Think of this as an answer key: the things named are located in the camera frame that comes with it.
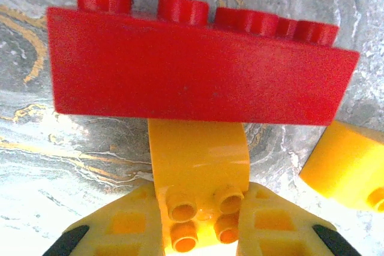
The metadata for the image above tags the red lego brick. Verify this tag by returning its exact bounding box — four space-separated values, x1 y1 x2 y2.
46 0 361 127

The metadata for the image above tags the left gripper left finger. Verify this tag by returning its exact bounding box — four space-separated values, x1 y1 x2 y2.
43 181 164 256

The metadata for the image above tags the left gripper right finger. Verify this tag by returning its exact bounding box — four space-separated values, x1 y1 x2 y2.
236 181 365 256

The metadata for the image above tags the orange arch lego brick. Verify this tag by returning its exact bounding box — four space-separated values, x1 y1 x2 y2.
147 119 251 252

